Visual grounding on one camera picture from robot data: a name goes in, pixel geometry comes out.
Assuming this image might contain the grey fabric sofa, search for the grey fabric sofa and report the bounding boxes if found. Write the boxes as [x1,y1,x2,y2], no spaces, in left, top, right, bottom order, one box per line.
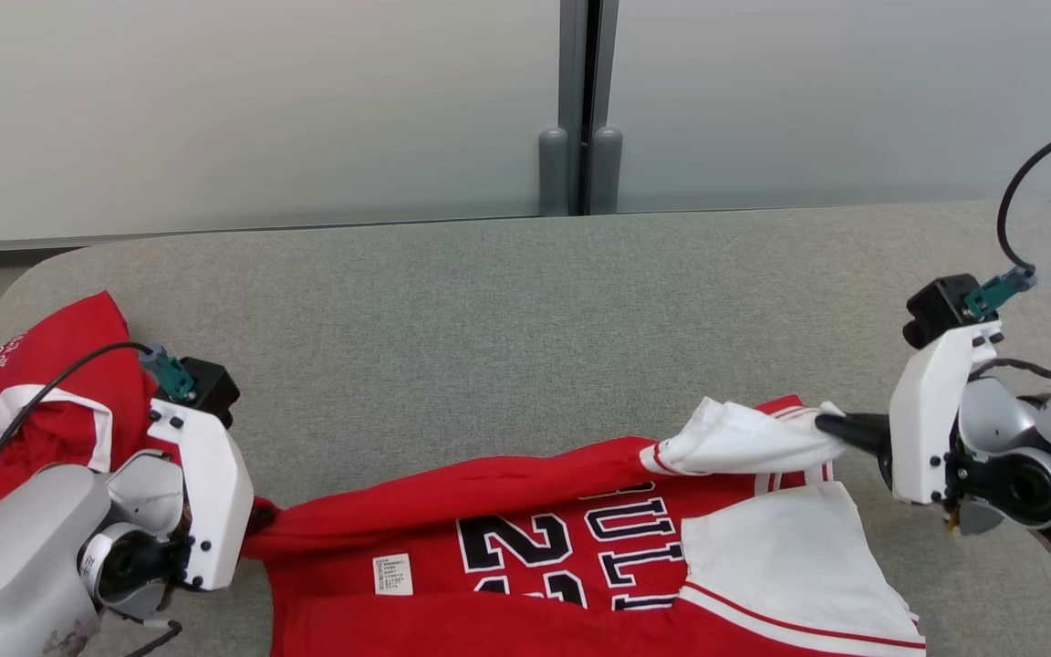
[0,201,1051,657]

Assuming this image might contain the right black cable teal plug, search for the right black cable teal plug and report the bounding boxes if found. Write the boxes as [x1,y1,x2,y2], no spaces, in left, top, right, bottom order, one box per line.
[963,120,1051,320]

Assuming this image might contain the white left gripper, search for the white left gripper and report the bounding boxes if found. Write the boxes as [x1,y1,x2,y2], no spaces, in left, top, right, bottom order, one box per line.
[147,399,255,591]

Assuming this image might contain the red shorts with white stripes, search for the red shorts with white stripes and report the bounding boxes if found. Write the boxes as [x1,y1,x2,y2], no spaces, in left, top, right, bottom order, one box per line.
[0,290,182,517]

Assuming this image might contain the red and white basketball jersey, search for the red and white basketball jersey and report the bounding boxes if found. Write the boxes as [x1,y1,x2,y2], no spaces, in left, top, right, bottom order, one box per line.
[243,394,928,657]

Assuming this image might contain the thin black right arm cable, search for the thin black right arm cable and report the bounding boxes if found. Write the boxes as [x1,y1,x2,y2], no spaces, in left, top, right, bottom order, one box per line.
[971,358,1051,430]

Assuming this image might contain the grey partition post foot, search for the grey partition post foot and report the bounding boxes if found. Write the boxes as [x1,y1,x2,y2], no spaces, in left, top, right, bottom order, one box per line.
[591,126,624,215]
[538,127,570,217]

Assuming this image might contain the left black cable teal plug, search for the left black cable teal plug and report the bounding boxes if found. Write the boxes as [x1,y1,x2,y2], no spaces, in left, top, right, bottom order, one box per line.
[0,341,197,539]

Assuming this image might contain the black cable teal plug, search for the black cable teal plug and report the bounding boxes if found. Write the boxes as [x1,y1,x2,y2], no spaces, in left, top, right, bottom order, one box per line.
[0,341,197,539]
[963,120,1051,320]

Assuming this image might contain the grey partition frame upright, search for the grey partition frame upright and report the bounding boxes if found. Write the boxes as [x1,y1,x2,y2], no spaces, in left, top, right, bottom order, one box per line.
[559,0,619,216]

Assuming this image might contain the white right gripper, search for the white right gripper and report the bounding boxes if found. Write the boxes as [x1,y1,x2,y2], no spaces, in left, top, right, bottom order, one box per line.
[815,319,1005,506]

